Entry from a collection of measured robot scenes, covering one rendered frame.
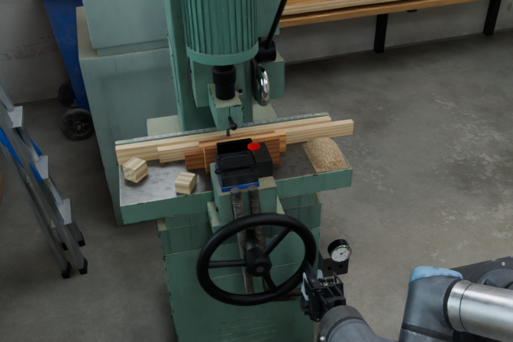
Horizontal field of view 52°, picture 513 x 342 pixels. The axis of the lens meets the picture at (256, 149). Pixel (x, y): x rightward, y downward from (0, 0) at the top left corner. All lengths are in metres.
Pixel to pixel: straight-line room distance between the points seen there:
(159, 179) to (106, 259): 1.16
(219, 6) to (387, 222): 1.68
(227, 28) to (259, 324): 0.95
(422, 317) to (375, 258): 1.42
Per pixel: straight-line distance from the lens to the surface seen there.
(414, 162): 3.05
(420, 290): 1.04
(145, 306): 2.28
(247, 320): 1.70
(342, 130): 1.52
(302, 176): 1.37
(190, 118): 1.60
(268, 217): 1.17
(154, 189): 1.36
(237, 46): 1.23
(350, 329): 1.01
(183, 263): 1.48
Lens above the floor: 1.73
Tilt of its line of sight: 34 degrees down
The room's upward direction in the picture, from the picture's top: 2 degrees counter-clockwise
